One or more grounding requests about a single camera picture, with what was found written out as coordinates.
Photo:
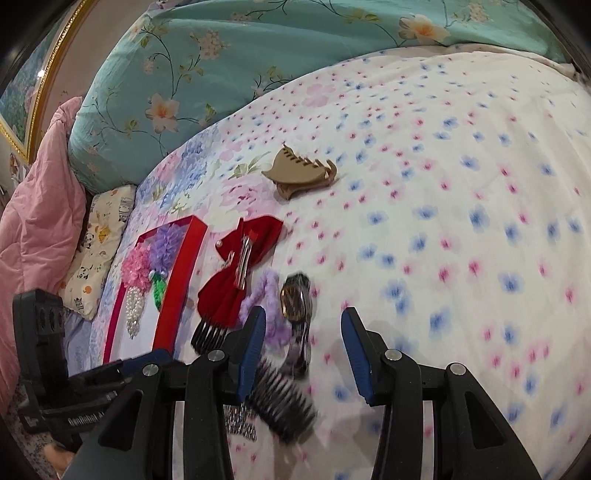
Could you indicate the tan hair claw clip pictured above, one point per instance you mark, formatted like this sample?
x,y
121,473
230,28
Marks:
x,y
300,173

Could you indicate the teal floral pillow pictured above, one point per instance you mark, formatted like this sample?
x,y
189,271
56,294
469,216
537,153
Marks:
x,y
207,92

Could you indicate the green hair accessory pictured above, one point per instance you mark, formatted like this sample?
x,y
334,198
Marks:
x,y
159,290

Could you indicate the gold framed picture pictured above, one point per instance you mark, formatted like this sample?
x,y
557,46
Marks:
x,y
46,83

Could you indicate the white floral bed sheet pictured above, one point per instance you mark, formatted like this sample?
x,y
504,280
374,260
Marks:
x,y
438,230

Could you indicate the purple fluffy scrunchie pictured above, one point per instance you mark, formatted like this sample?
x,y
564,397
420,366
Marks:
x,y
265,295

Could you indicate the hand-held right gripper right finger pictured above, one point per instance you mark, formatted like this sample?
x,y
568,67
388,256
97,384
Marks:
x,y
355,350

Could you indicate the pearl tassel ornament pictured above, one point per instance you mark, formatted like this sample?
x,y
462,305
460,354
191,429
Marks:
x,y
135,309

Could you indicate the small black hair comb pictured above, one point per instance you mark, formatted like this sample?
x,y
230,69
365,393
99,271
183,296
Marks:
x,y
203,334

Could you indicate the panda print pillow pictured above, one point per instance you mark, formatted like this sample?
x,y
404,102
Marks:
x,y
99,240

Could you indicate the red gift box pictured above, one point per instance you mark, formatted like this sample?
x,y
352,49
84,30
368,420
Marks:
x,y
180,286

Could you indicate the person's left hand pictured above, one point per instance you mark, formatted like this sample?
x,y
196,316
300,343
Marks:
x,y
60,459

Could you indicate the purple flower hair accessory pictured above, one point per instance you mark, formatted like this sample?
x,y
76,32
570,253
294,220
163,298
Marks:
x,y
168,242

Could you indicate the pink blanket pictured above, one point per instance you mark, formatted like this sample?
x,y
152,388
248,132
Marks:
x,y
41,207

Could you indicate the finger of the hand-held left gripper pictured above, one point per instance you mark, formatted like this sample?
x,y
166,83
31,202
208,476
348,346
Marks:
x,y
134,357

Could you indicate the pink flower hair accessory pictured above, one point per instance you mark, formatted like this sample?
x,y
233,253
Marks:
x,y
138,267

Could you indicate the rhinestone hair clip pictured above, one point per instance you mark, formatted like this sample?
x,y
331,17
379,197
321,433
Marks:
x,y
240,422

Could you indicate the metal wristwatch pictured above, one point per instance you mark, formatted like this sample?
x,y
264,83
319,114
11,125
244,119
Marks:
x,y
295,300

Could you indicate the red bow hair clip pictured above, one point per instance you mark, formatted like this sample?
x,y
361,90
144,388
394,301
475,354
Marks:
x,y
258,235

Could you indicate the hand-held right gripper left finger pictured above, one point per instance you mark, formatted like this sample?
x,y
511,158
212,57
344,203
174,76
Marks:
x,y
251,341

